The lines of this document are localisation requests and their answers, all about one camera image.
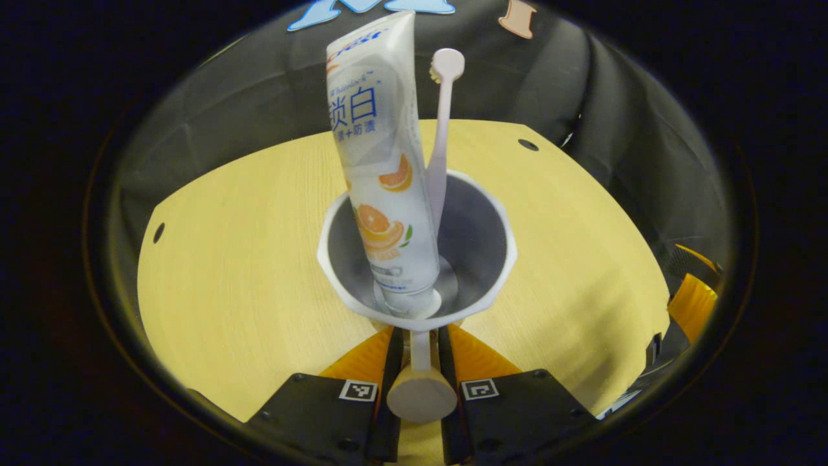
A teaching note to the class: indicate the black backdrop cloth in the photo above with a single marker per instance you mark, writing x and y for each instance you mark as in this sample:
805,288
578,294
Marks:
259,97

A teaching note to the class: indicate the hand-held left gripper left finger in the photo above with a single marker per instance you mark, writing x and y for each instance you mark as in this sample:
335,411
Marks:
394,353

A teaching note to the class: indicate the pale pink toothbrush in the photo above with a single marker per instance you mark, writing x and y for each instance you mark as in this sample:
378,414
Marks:
443,129

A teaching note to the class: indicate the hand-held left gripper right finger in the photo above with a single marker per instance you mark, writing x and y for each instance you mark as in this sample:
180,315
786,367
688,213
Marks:
447,353

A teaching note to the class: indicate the white toothpaste tube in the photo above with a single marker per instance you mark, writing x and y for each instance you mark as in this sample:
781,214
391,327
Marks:
375,129

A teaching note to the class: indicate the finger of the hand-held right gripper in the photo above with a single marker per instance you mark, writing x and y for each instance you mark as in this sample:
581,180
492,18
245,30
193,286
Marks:
698,257
692,304

